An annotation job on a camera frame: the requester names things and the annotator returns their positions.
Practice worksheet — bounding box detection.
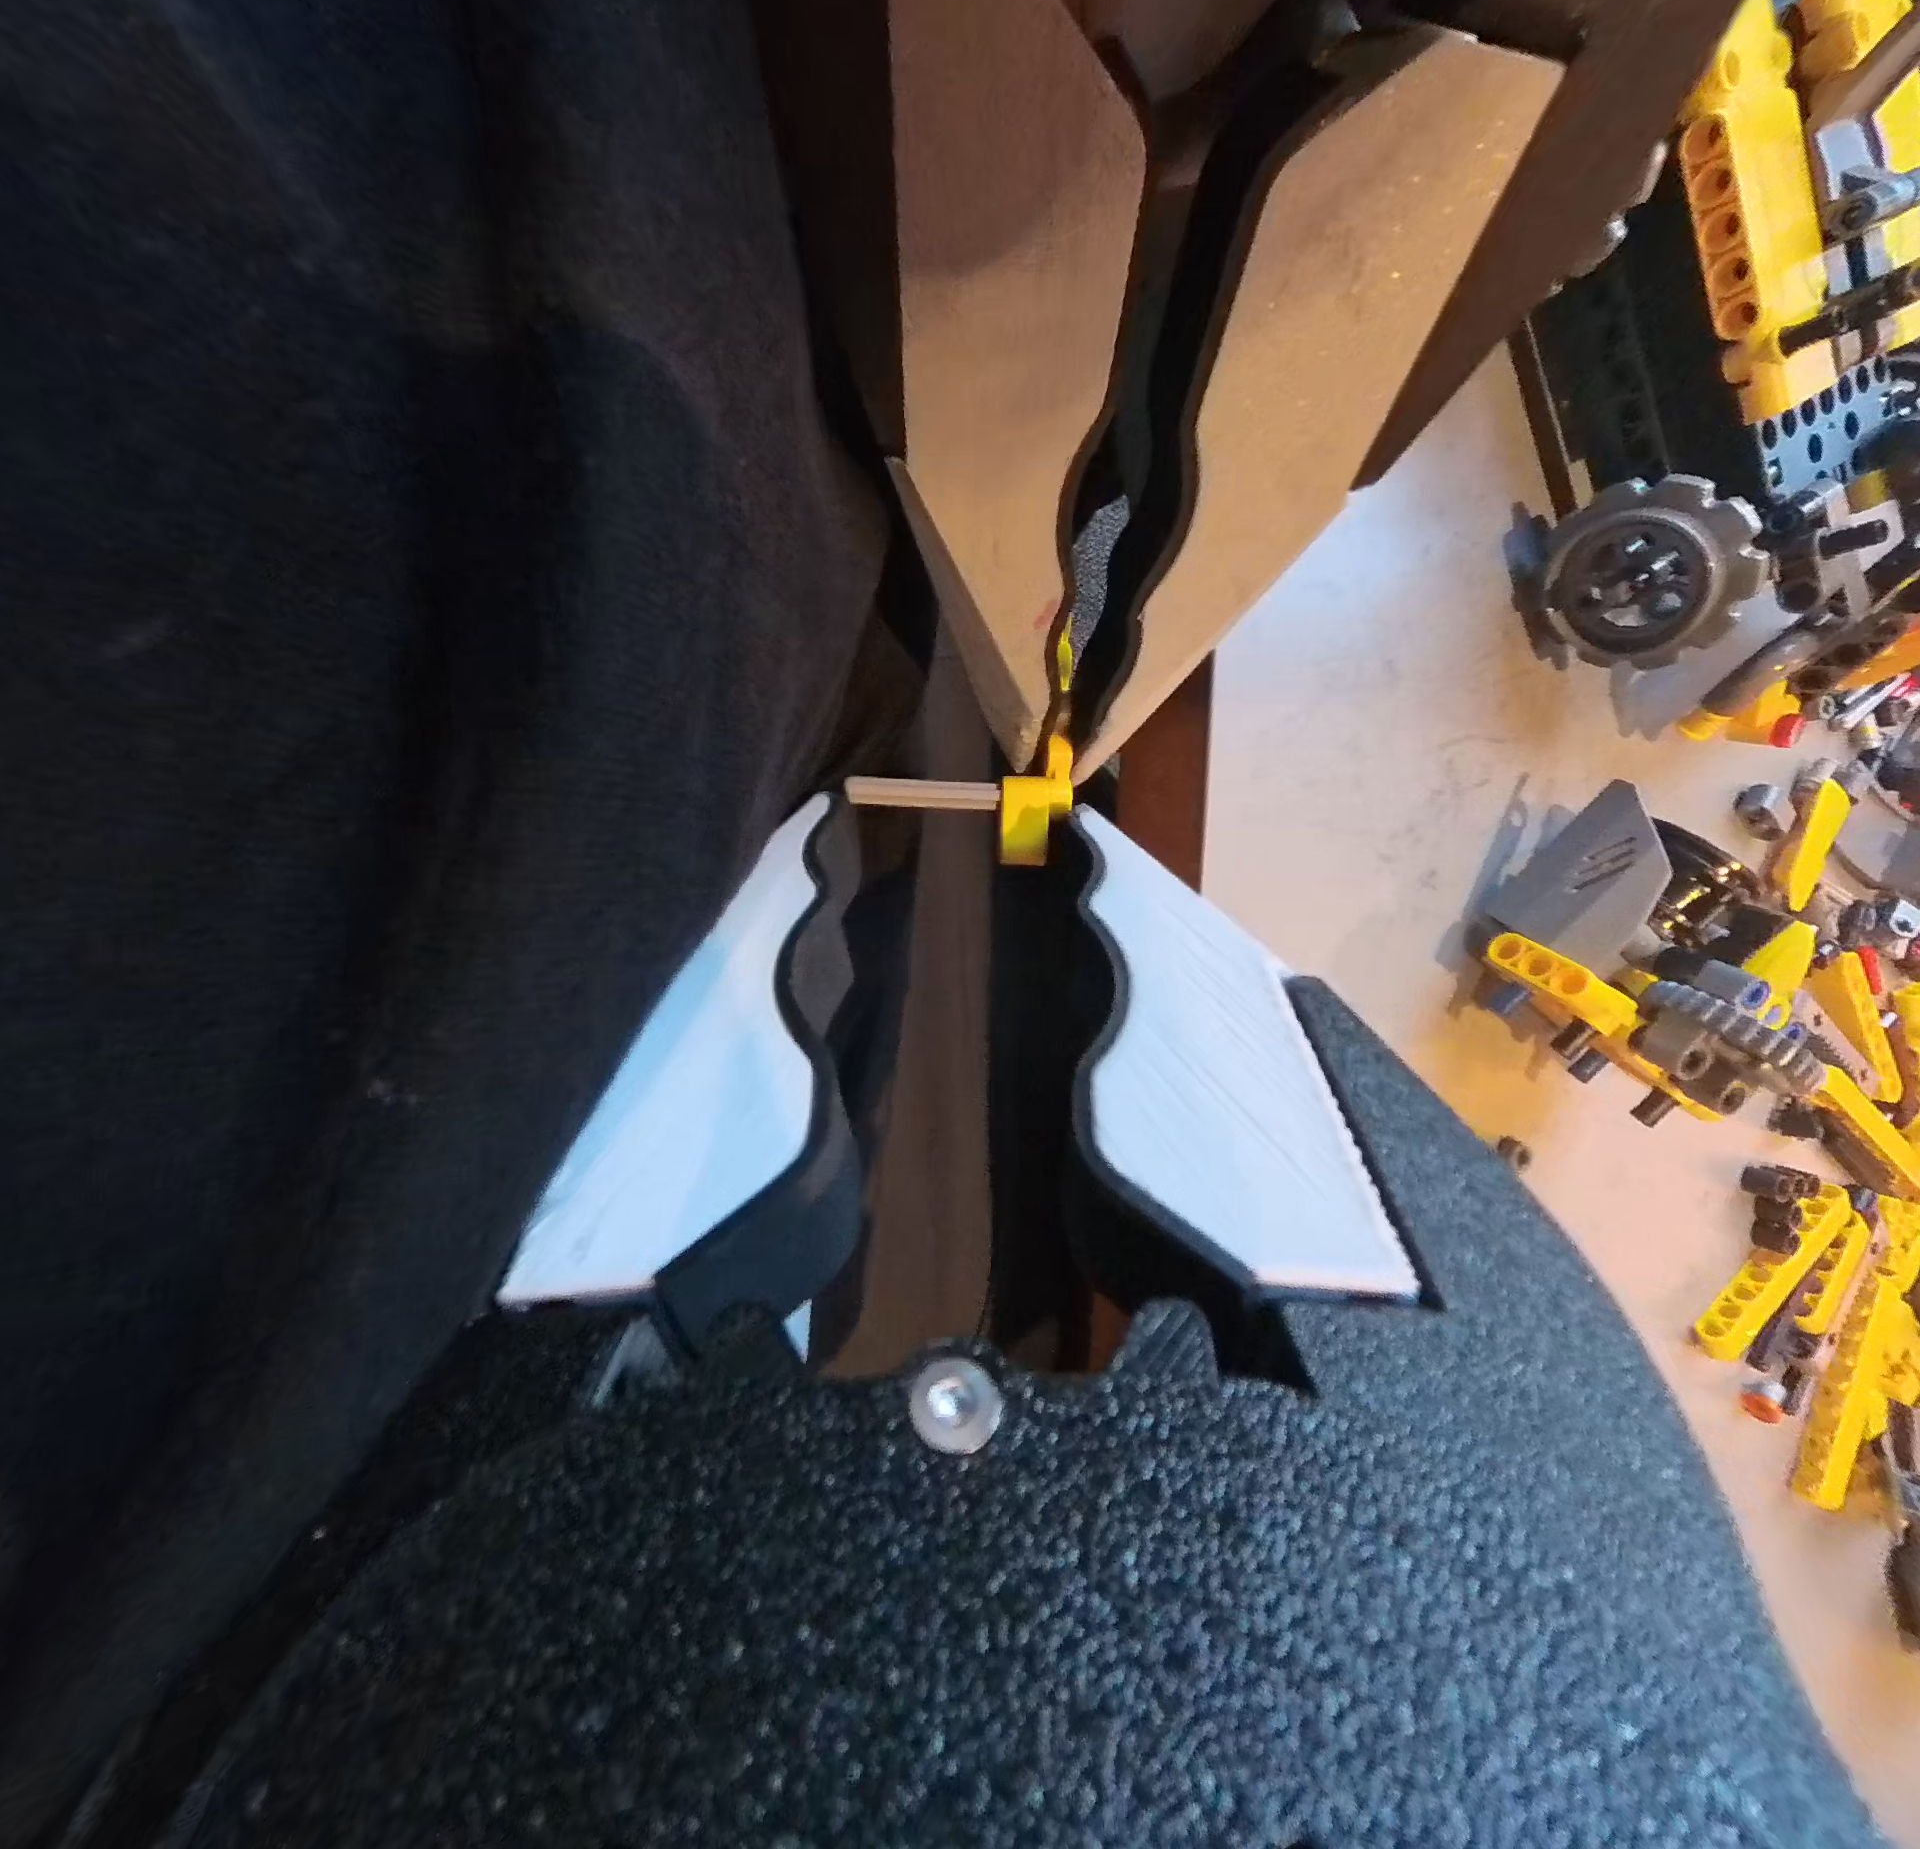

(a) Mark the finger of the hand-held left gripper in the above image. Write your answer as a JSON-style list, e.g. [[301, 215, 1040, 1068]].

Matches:
[[1067, 23, 1572, 791], [882, 0, 1148, 779]]

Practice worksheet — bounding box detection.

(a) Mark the black connector cluster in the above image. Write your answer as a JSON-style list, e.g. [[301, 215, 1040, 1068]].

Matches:
[[1735, 1163, 1823, 1261]]

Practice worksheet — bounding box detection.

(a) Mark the yellow brick vehicle model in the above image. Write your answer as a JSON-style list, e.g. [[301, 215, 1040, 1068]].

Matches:
[[1503, 0, 1920, 749]]

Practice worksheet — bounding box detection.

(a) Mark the spread of yellow beams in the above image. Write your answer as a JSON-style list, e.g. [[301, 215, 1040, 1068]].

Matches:
[[1693, 951, 1920, 1516]]

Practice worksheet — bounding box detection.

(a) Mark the small yellow connector piece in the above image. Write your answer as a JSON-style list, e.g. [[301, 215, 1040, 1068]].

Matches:
[[995, 771, 1076, 871]]

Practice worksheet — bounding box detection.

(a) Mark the yellow brick wheel subassembly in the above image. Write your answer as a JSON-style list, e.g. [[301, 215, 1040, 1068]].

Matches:
[[1462, 779, 1838, 1130]]

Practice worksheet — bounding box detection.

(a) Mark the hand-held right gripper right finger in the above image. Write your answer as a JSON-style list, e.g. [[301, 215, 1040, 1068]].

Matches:
[[1062, 808, 1423, 1309]]

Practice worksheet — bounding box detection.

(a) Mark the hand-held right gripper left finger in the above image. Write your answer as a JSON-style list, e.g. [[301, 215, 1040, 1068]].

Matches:
[[494, 791, 871, 1355]]

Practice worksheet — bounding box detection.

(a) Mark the person's dark clothing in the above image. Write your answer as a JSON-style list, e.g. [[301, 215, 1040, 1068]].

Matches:
[[0, 0, 923, 1837]]

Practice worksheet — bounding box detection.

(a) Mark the yellow curved fairing piece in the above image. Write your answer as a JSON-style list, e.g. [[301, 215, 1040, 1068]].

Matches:
[[1782, 776, 1853, 913]]

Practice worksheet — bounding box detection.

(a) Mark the grey desk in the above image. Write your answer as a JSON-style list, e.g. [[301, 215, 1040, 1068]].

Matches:
[[1199, 365, 1920, 1837]]

